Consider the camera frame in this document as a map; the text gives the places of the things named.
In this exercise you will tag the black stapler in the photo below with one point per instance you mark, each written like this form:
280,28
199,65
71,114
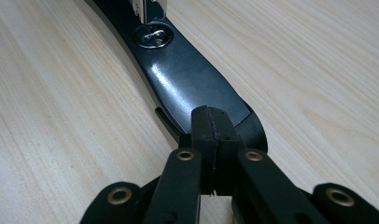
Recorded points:
184,77

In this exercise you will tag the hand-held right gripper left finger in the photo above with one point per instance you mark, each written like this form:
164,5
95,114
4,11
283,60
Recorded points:
203,146

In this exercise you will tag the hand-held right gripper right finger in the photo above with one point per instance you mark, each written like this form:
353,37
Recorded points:
226,140

